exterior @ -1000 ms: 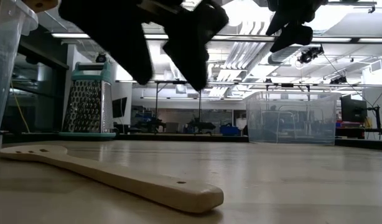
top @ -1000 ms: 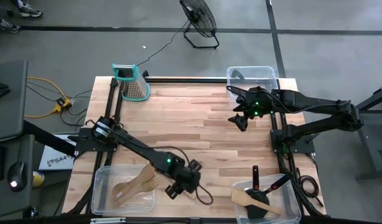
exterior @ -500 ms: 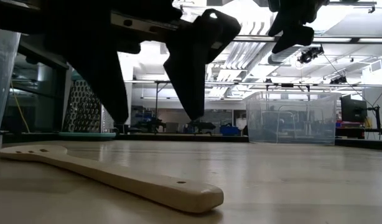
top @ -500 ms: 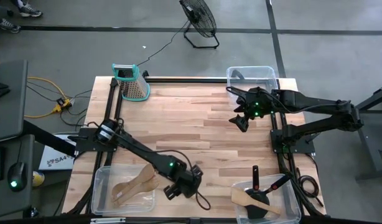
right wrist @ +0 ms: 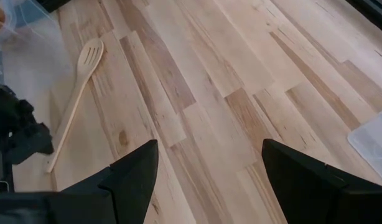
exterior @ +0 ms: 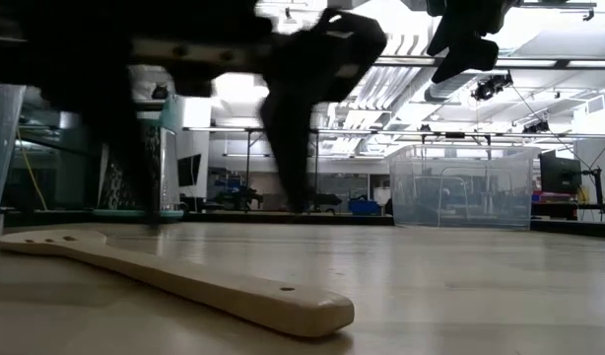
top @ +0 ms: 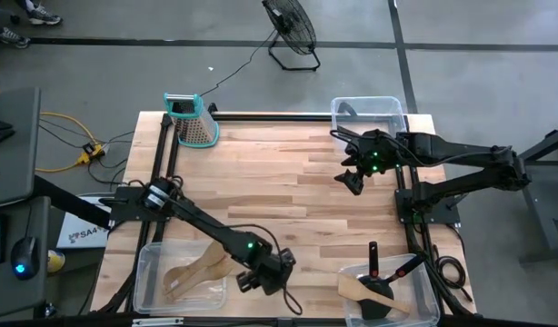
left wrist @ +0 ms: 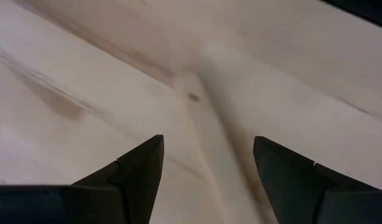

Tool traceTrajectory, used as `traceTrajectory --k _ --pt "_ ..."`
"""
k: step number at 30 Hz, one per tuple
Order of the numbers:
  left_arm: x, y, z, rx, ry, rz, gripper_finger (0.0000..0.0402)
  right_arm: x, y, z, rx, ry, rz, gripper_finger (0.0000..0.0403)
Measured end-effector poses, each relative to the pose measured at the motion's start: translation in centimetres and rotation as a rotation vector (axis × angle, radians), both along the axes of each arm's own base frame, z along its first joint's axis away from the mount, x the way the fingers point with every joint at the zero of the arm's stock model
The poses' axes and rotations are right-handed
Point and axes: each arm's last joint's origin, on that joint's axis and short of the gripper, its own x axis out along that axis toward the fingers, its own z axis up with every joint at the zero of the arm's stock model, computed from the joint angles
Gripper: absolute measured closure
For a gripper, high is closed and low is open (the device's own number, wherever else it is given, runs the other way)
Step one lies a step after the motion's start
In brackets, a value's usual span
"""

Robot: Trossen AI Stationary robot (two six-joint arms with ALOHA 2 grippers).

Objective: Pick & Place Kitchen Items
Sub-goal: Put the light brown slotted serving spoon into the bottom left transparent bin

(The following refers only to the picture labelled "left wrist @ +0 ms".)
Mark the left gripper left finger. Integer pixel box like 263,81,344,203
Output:
0,134,165,224

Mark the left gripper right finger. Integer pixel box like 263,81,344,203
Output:
253,136,382,224

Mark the slotted wooden spatula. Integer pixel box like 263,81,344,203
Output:
174,42,274,224

